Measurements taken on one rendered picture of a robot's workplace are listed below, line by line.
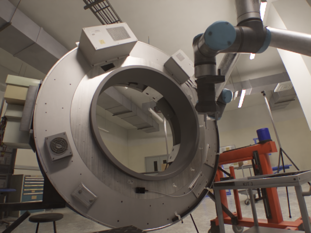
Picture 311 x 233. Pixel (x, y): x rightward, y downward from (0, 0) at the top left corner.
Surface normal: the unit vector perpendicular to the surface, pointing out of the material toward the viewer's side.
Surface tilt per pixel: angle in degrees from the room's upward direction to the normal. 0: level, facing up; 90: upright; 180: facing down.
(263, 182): 90
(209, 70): 115
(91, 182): 90
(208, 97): 122
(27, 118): 90
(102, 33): 90
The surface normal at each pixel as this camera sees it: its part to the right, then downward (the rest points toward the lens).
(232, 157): -0.85, -0.12
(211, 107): 0.36, 0.04
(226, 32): 0.00, 0.07
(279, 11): -0.32, -0.31
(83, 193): 0.52, -0.34
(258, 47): 0.09, 0.82
